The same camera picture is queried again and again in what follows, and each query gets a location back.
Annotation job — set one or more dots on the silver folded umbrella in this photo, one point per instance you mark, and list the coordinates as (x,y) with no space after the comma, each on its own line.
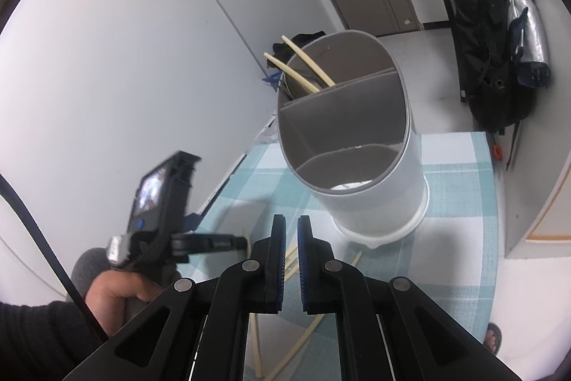
(528,28)

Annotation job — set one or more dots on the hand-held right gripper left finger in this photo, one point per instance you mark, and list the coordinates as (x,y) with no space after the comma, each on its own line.
(280,256)

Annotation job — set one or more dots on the person's left hand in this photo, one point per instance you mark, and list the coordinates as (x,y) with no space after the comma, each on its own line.
(105,296)

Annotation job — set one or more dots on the pile of wooden chopsticks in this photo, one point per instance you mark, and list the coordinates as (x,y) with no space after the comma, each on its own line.
(257,341)

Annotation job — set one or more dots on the black jacket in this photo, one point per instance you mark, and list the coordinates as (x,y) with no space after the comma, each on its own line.
(481,28)

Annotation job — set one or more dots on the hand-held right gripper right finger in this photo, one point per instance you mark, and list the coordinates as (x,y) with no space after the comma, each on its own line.
(304,260)

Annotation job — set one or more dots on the person's foot in sandal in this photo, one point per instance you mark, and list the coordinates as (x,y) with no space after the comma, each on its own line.
(493,338)

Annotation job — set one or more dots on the grey plastic mailing bag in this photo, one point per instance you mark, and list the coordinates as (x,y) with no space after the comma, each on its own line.
(267,131)

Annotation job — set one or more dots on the teal checked tablecloth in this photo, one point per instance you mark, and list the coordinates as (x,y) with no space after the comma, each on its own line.
(446,229)

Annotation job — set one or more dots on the white utensil holder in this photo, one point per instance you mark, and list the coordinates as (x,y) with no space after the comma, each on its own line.
(379,184)

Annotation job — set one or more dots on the slim wooden chopstick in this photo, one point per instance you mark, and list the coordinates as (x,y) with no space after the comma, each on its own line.
(308,60)
(290,72)

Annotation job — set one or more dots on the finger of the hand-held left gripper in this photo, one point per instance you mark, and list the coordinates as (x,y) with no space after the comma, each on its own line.
(209,242)

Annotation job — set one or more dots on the person's left forearm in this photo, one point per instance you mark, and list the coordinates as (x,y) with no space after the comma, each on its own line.
(44,341)

